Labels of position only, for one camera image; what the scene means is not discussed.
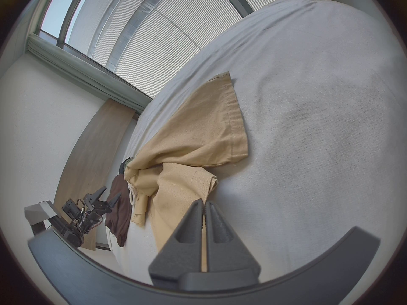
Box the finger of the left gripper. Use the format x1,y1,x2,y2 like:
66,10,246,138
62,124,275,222
106,193,122,209
83,186,107,204

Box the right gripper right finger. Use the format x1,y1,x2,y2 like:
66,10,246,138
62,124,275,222
205,201,262,279

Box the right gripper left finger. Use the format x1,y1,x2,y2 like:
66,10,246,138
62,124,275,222
148,199,204,287

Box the tan shorts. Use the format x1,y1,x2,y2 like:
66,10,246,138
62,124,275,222
123,71,250,272

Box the bed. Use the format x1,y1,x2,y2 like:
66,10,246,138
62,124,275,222
53,0,407,287

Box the brown shorts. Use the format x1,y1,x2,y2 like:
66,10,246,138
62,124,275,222
105,173,133,248

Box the window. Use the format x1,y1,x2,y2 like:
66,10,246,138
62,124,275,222
40,0,314,102

